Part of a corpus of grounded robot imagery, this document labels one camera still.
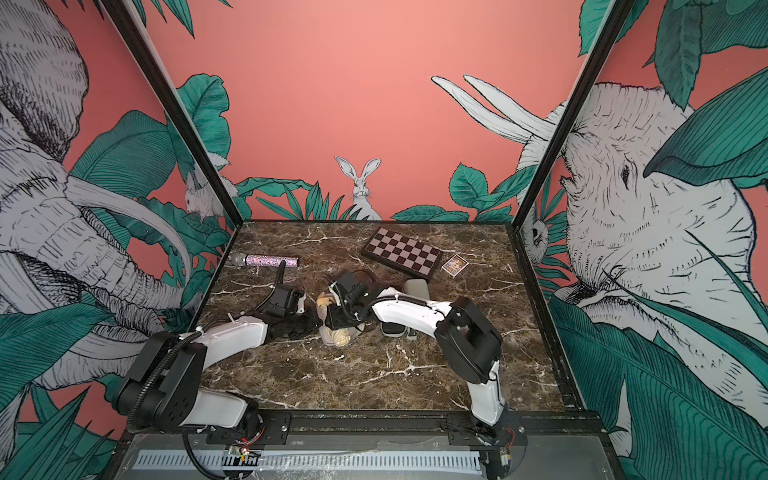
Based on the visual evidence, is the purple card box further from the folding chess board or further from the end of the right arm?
the end of the right arm

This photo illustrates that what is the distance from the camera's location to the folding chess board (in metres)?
1.06

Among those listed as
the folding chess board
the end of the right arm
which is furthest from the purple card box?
the end of the right arm
